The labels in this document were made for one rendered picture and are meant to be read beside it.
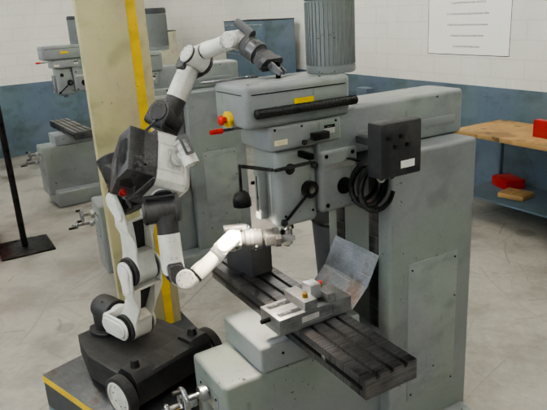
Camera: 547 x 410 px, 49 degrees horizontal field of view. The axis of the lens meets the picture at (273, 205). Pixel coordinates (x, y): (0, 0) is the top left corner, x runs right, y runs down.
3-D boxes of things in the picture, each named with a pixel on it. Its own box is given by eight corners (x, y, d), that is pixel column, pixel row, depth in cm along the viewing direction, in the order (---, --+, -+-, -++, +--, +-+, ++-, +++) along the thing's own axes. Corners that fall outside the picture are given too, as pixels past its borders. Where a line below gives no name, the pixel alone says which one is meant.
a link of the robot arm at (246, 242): (253, 246, 245) (225, 248, 244) (251, 252, 255) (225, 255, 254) (250, 220, 249) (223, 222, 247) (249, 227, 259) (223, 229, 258)
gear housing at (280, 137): (270, 154, 224) (269, 127, 221) (240, 143, 244) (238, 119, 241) (342, 140, 240) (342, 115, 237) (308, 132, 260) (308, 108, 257)
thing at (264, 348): (263, 376, 242) (260, 350, 238) (225, 339, 270) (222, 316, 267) (361, 338, 265) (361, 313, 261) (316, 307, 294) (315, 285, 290)
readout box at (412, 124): (382, 181, 222) (382, 125, 215) (367, 176, 229) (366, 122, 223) (422, 172, 231) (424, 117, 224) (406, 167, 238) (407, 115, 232)
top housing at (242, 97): (247, 131, 216) (243, 86, 211) (216, 122, 238) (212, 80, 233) (351, 114, 238) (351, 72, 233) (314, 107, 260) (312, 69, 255)
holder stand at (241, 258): (252, 277, 284) (249, 238, 278) (227, 264, 301) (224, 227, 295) (273, 270, 291) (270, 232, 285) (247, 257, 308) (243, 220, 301)
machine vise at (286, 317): (280, 337, 231) (278, 311, 228) (260, 321, 243) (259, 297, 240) (352, 310, 248) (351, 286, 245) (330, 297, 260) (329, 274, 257)
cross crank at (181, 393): (180, 424, 241) (177, 399, 237) (169, 408, 251) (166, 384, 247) (216, 409, 248) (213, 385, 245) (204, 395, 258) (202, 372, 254)
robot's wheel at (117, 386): (108, 408, 282) (102, 372, 276) (117, 403, 286) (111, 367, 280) (133, 425, 269) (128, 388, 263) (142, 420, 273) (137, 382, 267)
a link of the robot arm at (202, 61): (233, 43, 252) (203, 54, 265) (215, 31, 245) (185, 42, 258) (228, 66, 249) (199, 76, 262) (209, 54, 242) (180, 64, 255)
